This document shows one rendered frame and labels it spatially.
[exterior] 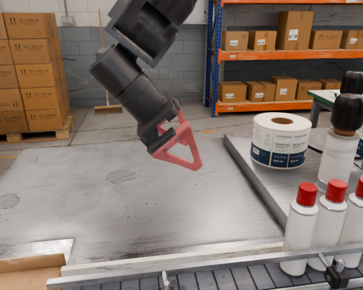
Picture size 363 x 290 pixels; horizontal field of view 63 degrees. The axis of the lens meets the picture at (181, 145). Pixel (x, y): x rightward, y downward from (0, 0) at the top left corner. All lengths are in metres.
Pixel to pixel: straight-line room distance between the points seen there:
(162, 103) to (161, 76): 4.50
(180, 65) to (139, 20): 4.53
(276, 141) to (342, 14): 4.85
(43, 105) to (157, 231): 2.98
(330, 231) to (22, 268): 0.68
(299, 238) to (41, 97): 3.30
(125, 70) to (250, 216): 0.64
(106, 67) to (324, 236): 0.52
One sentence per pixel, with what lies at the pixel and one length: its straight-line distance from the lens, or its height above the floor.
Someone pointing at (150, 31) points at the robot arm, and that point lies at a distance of 0.40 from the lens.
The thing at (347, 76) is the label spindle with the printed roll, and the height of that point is 1.16.
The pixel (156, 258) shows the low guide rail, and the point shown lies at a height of 0.92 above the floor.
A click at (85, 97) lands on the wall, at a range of 5.08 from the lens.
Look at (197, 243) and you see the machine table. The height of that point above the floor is 0.83.
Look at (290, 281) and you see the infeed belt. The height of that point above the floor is 0.88.
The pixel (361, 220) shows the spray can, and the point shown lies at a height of 1.01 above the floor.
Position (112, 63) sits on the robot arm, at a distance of 0.41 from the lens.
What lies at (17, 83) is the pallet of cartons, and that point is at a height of 0.70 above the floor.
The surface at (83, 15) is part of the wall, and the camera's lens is 4.90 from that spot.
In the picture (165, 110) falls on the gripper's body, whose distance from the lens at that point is 0.41.
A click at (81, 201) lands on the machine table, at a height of 0.83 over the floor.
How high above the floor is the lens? 1.38
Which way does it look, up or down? 24 degrees down
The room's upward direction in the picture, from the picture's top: straight up
